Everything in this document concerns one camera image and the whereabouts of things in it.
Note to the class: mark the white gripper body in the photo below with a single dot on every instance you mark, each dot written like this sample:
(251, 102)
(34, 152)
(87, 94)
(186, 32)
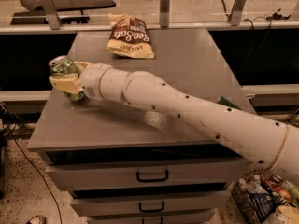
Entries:
(91, 80)

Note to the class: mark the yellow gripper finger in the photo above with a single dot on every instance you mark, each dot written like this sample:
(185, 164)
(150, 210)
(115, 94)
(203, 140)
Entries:
(81, 66)
(68, 83)

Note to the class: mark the green soda can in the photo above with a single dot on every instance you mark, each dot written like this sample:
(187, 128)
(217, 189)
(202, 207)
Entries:
(63, 65)

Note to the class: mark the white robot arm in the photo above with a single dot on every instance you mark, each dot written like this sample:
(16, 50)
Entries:
(272, 144)

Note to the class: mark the sea salt chips bag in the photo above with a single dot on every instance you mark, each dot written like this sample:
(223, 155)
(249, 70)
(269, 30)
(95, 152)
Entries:
(129, 37)

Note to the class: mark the grey drawer cabinet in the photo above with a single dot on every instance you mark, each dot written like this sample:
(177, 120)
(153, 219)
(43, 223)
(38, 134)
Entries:
(93, 150)

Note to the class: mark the green and yellow sponge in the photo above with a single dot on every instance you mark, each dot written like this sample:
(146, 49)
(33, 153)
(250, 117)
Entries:
(226, 102)

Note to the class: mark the shoe tip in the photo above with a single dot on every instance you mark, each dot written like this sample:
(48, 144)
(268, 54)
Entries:
(36, 220)

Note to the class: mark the clear plastic water bottle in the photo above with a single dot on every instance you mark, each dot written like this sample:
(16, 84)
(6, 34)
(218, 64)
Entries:
(255, 185)

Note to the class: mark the red snack package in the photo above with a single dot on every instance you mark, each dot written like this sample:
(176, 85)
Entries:
(274, 183)

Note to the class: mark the blue snack bag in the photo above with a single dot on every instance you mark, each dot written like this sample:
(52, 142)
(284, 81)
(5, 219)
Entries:
(263, 204)

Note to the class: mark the green snack package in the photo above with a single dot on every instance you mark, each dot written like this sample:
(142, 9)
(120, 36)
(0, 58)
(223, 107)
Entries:
(291, 188)

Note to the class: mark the yellow snack bag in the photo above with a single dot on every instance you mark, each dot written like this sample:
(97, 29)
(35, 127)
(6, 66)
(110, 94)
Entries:
(290, 214)

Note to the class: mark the left metal bracket post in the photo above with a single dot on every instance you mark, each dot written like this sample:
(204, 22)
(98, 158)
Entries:
(51, 14)

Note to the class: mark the metal bracket post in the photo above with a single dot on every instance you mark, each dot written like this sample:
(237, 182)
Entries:
(51, 14)
(236, 12)
(164, 13)

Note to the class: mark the middle metal bracket post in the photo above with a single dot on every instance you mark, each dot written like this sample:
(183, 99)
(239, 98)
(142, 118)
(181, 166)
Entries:
(164, 13)

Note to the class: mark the top drawer black handle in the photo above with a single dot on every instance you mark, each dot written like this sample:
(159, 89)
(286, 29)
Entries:
(142, 177)

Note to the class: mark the drawer black handle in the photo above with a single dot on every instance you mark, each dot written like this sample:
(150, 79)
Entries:
(151, 208)
(142, 177)
(155, 220)

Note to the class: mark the middle drawer black handle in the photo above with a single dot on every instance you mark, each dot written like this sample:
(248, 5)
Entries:
(151, 208)

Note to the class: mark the bottom drawer black handle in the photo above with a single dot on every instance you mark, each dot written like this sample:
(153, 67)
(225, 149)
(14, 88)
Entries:
(155, 220)

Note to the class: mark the right metal bracket post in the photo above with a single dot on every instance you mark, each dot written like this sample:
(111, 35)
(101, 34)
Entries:
(236, 12)

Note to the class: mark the wire basket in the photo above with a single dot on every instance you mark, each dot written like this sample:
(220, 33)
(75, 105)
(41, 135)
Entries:
(244, 204)

